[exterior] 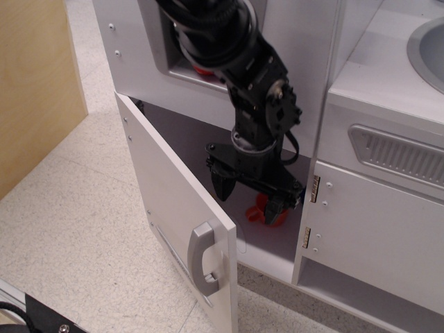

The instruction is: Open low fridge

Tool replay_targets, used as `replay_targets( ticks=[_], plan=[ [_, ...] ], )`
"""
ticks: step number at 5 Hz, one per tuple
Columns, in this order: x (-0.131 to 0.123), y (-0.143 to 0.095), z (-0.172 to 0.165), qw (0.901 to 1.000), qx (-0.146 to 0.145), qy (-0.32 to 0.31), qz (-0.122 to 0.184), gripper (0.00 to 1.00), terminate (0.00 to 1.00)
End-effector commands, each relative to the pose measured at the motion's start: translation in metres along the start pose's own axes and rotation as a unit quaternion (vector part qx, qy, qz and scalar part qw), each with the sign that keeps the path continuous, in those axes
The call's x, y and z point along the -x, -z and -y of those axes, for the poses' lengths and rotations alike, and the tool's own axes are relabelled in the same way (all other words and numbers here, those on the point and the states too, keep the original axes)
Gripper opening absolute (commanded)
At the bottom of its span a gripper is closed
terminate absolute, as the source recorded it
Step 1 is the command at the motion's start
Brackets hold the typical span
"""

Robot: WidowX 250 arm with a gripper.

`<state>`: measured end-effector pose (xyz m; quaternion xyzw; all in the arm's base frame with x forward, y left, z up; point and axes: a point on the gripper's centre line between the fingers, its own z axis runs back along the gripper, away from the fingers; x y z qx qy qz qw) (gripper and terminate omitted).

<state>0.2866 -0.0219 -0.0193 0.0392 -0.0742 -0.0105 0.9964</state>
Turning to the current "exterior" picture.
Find lower brass door hinge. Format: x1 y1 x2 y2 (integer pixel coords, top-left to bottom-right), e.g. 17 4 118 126
302 227 311 248

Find brass door hinge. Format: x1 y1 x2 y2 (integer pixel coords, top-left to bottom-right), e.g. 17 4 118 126
310 175 320 203
302 227 311 248

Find white toy fridge cabinet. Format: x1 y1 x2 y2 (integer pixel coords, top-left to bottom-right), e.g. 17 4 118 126
94 1 344 285

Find blue toy object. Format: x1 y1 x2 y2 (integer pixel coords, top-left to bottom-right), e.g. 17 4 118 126
300 187 307 204

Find aluminium frame rail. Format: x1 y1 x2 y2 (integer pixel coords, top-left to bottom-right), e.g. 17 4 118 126
0 279 26 325

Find black cable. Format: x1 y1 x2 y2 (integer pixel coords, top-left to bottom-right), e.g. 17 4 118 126
0 300 35 333

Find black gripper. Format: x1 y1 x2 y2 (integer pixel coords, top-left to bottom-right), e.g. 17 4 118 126
205 137 304 225

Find silver fridge door handle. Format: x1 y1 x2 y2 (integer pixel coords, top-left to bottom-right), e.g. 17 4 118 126
187 221 219 297

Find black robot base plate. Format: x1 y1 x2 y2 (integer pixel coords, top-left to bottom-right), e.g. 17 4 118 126
25 294 86 333

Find grey vent panel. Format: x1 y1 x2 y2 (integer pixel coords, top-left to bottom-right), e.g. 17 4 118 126
348 124 443 189

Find upper brass door hinge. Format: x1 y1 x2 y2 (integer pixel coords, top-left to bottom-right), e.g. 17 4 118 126
310 175 320 203

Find red toy strawberry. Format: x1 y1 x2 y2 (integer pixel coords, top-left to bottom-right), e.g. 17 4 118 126
192 65 214 76

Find orange toy cup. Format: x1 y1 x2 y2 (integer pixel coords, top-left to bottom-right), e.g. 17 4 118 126
245 194 289 228

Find grey toy sink basin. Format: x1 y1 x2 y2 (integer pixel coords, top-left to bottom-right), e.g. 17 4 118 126
407 17 444 94

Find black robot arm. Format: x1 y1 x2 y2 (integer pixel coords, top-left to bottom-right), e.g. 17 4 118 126
158 1 302 225

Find white oven cabinet door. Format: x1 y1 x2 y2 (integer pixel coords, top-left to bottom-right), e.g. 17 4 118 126
302 162 443 313

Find white toy kitchen counter unit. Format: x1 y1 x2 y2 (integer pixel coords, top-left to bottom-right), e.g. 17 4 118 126
293 1 443 332

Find grey dispenser niche frame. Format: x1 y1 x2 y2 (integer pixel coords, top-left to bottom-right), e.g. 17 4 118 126
138 0 268 100

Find white fridge door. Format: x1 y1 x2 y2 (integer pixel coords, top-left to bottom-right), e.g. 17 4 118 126
115 94 239 332

